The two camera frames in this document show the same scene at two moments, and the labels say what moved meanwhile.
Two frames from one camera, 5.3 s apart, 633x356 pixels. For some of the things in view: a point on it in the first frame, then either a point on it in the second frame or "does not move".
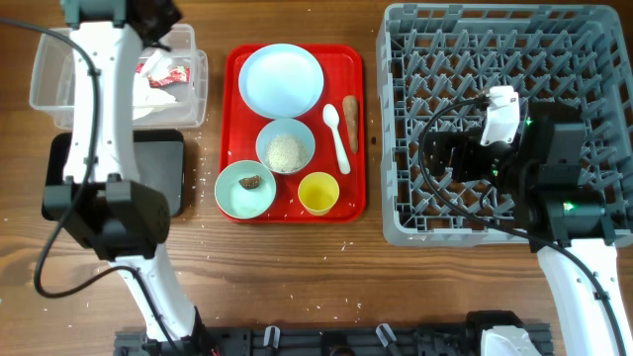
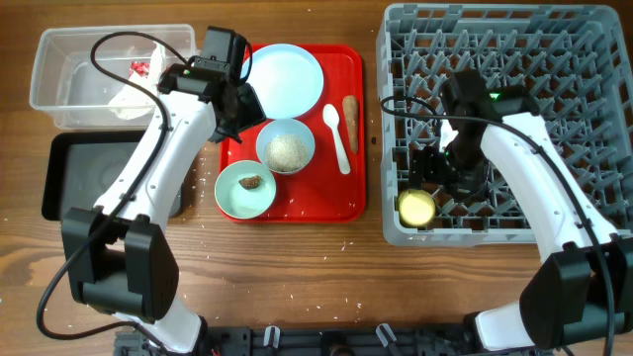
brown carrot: x=350 y=106 does not move
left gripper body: x=169 y=15 -> x=245 y=113
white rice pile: x=287 y=153 does not move
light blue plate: x=281 y=81 does not move
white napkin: x=147 y=97 does not move
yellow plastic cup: x=317 y=192 -> x=416 y=208
